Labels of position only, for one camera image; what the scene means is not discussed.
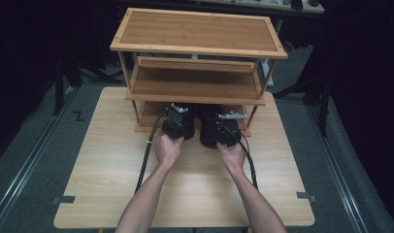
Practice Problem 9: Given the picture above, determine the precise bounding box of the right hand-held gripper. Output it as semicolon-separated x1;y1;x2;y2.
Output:
214;111;248;148

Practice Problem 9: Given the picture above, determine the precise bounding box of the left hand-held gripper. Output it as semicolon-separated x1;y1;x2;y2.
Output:
160;102;189;141

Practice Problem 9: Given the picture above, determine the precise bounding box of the black sneaker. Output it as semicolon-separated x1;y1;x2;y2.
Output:
198;103;244;150
165;102;197;141

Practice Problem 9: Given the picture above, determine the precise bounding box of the wooden three-tier shoe rack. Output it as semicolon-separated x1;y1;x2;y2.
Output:
109;7;289;138

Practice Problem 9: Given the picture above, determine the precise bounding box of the person's right hand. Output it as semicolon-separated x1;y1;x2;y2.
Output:
215;141;247;175

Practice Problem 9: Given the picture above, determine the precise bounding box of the person's left hand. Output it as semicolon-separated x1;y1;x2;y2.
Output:
153;132;185;170

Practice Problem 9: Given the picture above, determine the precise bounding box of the black metal stand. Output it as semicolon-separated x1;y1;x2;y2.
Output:
272;72;333;138
51;52;83;117

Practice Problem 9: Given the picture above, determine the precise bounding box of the grey tape piece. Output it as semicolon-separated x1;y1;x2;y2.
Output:
295;191;317;204
51;195;76;205

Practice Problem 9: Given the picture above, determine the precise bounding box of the background table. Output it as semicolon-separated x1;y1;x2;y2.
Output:
198;0;325;15

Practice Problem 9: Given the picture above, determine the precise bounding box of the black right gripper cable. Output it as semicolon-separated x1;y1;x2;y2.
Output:
221;123;259;191

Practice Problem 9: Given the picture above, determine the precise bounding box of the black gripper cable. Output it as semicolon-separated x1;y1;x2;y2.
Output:
221;123;259;191
134;109;169;195

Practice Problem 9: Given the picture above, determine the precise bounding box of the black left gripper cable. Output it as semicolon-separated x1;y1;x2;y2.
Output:
134;109;169;195

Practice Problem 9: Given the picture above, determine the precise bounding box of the metal floor rail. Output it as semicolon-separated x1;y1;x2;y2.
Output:
0;86;77;227
306;103;370;233

